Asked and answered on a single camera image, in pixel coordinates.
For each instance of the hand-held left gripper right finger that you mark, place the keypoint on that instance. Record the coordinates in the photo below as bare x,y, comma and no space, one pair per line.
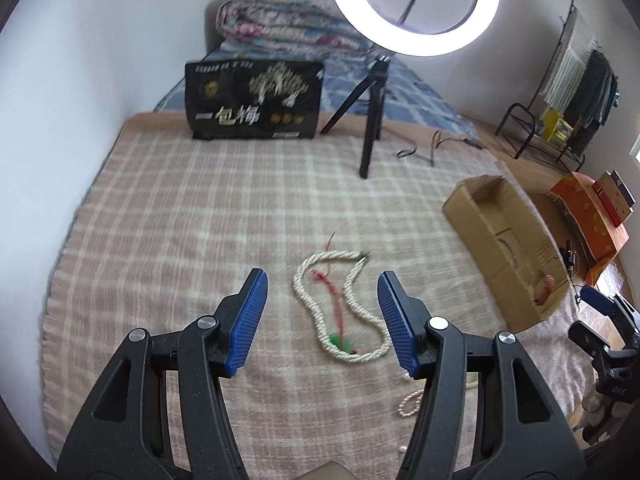
395,320

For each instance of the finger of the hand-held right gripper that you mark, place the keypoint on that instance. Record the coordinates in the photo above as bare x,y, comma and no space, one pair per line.
595,297
585,335

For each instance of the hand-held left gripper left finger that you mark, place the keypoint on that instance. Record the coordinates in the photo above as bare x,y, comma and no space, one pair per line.
247,320

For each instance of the cardboard box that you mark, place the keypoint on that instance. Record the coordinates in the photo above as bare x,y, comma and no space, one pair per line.
470,205

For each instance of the black device on floor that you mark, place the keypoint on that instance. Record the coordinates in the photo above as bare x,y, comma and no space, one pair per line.
570,255

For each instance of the orange patterned box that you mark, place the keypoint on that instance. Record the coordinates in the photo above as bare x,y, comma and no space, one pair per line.
590,215

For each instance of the pink plaid blanket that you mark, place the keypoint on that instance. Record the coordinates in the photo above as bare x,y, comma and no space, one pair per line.
175,210

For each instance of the yellow box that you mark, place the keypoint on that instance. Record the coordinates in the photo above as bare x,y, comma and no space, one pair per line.
555,127

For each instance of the black clothes rack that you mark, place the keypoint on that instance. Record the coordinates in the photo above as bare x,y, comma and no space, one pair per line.
528,135

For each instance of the dark hanging clothes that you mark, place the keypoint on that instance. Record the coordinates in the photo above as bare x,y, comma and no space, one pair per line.
600,90

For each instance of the black tripod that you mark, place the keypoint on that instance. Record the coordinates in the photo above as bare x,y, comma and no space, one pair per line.
372,110

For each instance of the black printed bag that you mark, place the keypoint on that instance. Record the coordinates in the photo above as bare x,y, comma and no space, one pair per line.
250,100

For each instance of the blue patterned bedsheet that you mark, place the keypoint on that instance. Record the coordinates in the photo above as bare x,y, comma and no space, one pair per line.
410,90

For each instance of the striped towel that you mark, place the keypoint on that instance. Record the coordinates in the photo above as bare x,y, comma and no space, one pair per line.
570,60

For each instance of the folded floral quilt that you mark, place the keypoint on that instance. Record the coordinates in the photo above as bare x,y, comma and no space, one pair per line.
270,20

